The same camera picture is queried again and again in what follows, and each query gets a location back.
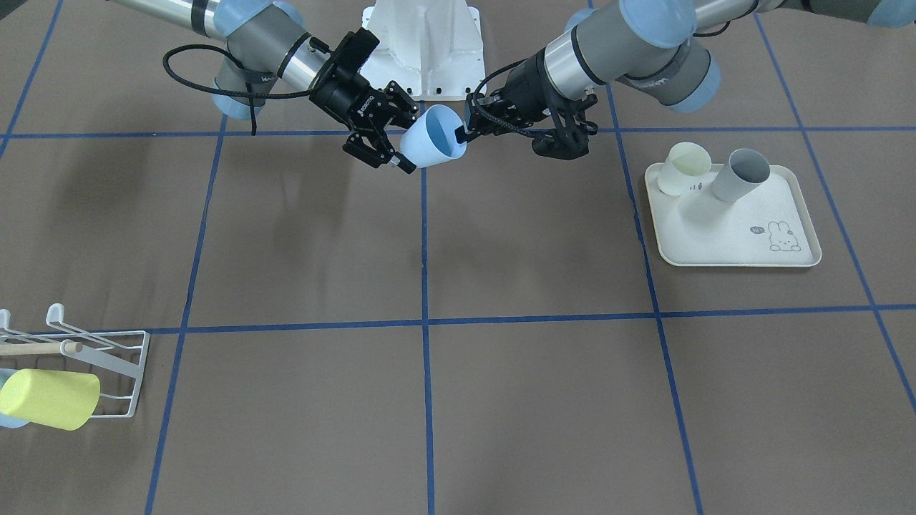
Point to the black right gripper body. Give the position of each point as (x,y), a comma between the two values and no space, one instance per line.
(339,96)

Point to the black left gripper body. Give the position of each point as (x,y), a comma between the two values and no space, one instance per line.
(527,83)

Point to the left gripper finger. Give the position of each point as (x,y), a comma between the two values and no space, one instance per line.
(568,139)
(502,113)

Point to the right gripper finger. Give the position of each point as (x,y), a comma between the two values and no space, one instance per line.
(375,150)
(402,108)

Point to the grey cup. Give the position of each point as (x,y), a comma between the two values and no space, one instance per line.
(744,171)

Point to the yellow cup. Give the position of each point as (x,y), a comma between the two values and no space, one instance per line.
(62,400)

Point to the light blue cup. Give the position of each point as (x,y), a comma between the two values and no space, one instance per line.
(7,421)

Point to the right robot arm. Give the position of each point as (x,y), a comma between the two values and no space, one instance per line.
(266,41)

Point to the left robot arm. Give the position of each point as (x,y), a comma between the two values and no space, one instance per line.
(653,47)

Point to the pale green cup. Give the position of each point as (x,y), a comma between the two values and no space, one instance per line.
(685,163)

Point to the cream plastic tray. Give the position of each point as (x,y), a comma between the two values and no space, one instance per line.
(769,227)

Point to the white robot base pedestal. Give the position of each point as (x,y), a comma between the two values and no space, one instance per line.
(433,50)

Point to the white wire cup rack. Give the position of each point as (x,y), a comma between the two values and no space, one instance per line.
(117,357)

